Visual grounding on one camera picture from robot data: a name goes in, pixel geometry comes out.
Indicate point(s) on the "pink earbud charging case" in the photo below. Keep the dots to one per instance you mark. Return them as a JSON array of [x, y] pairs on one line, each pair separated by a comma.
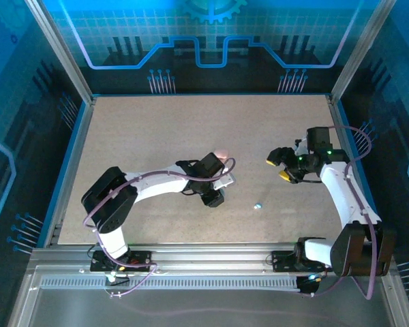
[[221, 152]]

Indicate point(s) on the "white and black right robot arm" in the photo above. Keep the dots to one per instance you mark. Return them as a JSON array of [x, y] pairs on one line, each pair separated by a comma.
[[341, 197]]

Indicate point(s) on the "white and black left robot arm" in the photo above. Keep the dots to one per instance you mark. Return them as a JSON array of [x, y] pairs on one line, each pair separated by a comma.
[[160, 190]]

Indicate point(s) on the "grey metal front panel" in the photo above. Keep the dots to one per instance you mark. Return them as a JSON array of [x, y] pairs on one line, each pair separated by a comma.
[[208, 299]]

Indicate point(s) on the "black connector block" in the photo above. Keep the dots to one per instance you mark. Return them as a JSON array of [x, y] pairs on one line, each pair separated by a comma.
[[306, 286]]

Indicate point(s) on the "aluminium table side rail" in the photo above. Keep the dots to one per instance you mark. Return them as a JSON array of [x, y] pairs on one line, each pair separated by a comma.
[[71, 170], [337, 116]]

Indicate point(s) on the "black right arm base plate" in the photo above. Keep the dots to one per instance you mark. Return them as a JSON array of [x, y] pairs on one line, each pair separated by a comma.
[[281, 260]]

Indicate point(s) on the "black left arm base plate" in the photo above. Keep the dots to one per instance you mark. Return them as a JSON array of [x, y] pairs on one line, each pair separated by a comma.
[[141, 260]]

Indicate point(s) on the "aluminium frame post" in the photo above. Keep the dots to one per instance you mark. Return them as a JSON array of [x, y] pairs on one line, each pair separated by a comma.
[[360, 51], [64, 54]]

